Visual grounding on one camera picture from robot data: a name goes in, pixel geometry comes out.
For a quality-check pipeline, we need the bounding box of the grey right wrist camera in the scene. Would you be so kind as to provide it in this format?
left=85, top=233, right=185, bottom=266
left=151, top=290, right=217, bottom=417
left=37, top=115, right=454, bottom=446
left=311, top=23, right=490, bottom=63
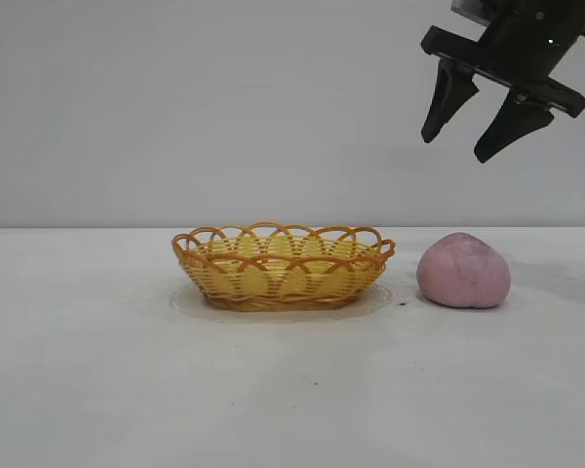
left=450, top=0, right=492, bottom=25

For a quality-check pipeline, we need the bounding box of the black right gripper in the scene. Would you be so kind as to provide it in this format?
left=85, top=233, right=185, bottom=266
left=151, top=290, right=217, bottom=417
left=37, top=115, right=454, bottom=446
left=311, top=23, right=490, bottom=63
left=419, top=0, right=585, bottom=165

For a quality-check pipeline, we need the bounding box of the pink peach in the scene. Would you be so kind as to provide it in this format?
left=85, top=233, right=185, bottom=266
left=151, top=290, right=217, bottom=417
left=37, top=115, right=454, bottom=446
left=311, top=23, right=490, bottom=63
left=416, top=231, right=512, bottom=309

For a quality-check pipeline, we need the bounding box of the yellow woven wicker basket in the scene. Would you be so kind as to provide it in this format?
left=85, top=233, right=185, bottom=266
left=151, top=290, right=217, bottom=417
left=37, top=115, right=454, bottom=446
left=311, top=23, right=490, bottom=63
left=171, top=221, right=397, bottom=313

